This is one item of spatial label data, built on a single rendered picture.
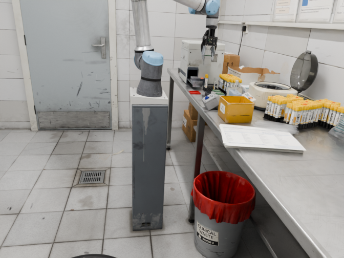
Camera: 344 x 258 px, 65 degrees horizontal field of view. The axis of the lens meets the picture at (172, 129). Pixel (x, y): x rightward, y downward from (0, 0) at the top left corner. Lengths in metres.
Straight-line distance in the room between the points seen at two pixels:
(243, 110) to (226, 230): 0.68
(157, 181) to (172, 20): 2.10
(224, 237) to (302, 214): 0.92
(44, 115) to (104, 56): 1.01
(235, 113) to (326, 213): 0.65
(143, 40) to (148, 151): 0.64
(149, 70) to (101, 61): 1.80
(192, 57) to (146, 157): 0.83
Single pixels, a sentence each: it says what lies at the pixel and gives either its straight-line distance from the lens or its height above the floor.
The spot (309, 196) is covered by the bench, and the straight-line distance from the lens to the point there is 0.87.
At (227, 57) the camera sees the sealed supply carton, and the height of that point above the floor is 1.04.
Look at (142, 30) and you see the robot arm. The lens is 1.62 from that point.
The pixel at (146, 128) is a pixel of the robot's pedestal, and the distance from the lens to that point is 1.55.
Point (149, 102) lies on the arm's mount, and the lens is 1.51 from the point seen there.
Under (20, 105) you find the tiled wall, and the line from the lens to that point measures 3.65.
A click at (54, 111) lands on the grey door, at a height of 0.24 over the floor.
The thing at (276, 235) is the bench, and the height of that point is 0.27.
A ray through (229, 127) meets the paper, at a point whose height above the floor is 0.89.
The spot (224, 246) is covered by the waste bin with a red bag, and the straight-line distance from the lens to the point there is 1.72.
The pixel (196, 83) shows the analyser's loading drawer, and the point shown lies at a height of 0.92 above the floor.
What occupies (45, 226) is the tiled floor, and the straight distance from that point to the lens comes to 2.09.
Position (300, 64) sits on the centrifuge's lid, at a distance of 1.83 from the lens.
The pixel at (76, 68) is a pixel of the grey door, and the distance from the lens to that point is 3.32.
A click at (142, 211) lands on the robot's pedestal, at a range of 1.84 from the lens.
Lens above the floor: 1.31
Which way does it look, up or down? 22 degrees down
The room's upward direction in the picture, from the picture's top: 3 degrees clockwise
